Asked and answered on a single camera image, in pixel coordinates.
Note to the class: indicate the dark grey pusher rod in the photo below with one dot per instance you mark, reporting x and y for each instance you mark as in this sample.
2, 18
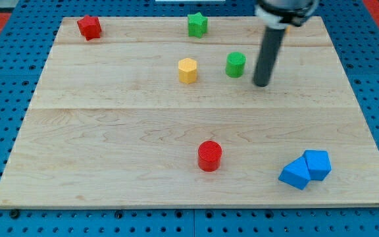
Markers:
268, 53

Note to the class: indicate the red cylinder block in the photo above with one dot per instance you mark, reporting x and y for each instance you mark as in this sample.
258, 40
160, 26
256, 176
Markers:
209, 156

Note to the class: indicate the yellow hexagon block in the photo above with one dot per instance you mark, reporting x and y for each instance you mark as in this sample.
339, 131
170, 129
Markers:
187, 70

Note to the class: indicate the green cylinder block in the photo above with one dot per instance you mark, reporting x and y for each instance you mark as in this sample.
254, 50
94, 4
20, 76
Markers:
235, 64

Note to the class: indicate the green star block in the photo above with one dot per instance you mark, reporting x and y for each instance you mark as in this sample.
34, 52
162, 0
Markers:
197, 25

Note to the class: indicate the blue pentagon block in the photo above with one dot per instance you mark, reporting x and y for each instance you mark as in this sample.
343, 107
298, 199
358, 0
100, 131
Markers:
318, 164

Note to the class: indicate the blue triangle block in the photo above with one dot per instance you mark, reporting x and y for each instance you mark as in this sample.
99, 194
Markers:
296, 174

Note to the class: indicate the wooden board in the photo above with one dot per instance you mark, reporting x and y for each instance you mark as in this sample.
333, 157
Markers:
110, 126

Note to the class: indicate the red star block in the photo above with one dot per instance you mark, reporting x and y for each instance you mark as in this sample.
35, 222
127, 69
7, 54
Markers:
89, 27

